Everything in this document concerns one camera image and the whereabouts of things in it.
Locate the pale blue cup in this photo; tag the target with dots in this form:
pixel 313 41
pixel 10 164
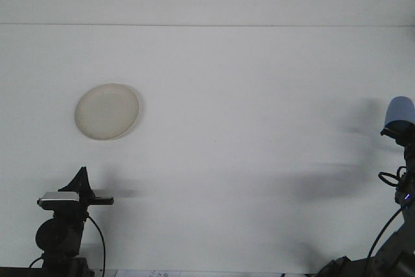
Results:
pixel 400 110

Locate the white printed paper sheet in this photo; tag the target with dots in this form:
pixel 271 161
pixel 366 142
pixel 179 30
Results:
pixel 142 273

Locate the pale round plate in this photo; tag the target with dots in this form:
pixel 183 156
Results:
pixel 107 111

